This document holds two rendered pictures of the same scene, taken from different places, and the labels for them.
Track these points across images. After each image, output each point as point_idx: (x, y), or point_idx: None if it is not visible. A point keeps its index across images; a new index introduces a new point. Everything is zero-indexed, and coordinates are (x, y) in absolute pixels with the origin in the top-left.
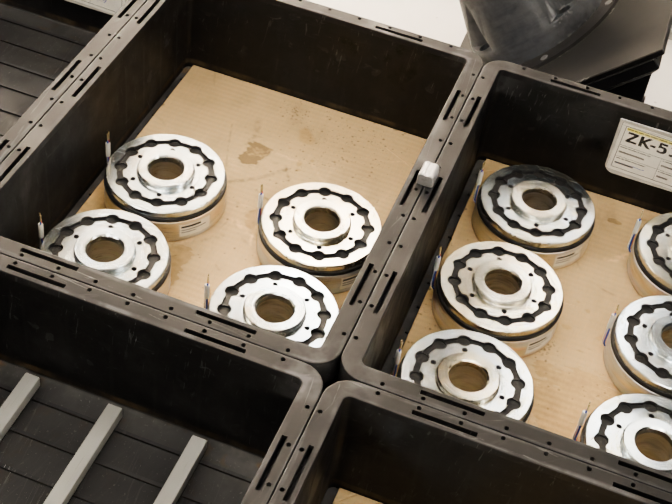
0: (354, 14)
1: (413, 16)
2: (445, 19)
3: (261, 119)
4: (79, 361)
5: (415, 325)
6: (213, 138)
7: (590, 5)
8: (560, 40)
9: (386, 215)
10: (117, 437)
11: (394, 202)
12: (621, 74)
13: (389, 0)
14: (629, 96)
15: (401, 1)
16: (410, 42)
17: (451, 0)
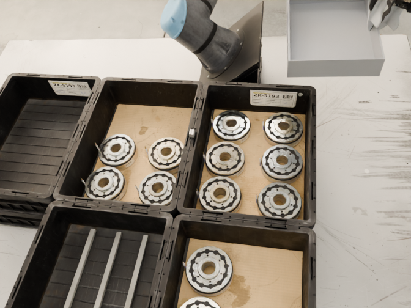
0: (168, 59)
1: (187, 54)
2: None
3: (142, 117)
4: (104, 222)
5: (202, 176)
6: (129, 128)
7: (235, 46)
8: (229, 60)
9: None
10: (122, 241)
11: None
12: (248, 71)
13: (178, 50)
14: (253, 76)
15: (182, 49)
16: (178, 84)
17: None
